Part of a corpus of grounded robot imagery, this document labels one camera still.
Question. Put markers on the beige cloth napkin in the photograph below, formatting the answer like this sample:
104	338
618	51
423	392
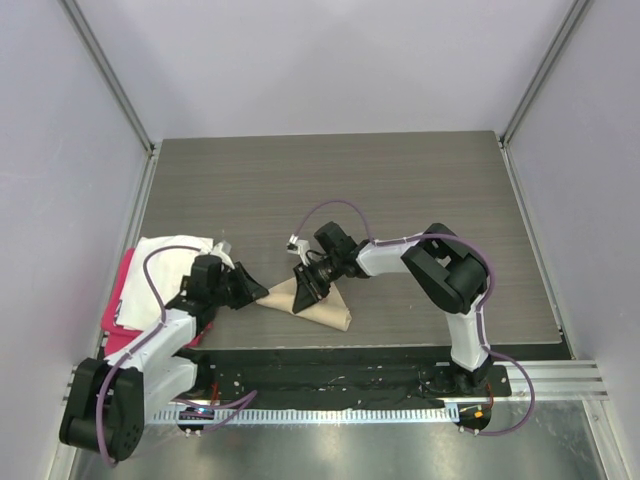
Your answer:
331	312

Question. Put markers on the white folded cloth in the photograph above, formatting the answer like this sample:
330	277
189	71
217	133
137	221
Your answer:
138	308

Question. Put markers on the aluminium frame post left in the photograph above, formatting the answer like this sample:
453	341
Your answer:
79	22

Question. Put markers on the aluminium frame post right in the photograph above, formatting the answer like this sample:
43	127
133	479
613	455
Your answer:
567	29

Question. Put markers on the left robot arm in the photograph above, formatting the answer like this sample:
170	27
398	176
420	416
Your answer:
111	399

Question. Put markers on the pink folded cloth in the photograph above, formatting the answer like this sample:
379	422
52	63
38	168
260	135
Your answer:
149	276

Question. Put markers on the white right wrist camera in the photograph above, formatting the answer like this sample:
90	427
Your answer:
298	247

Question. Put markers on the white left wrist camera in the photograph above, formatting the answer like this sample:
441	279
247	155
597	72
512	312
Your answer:
222	250

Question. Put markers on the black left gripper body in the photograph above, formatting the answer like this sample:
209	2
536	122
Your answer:
221	293

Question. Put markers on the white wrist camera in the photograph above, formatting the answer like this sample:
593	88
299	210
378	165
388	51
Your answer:
298	247
222	250

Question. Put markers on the aluminium frame rail right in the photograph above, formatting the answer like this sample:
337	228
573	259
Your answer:
568	257

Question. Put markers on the white slotted cable duct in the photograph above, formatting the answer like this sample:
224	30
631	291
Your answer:
177	414

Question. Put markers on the aluminium frame post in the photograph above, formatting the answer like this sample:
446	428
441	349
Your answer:
567	29
79	22

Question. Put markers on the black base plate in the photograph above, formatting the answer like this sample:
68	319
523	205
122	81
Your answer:
335	379

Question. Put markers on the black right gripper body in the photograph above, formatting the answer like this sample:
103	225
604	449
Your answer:
324	273

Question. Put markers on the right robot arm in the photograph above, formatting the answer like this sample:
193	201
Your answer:
453	276

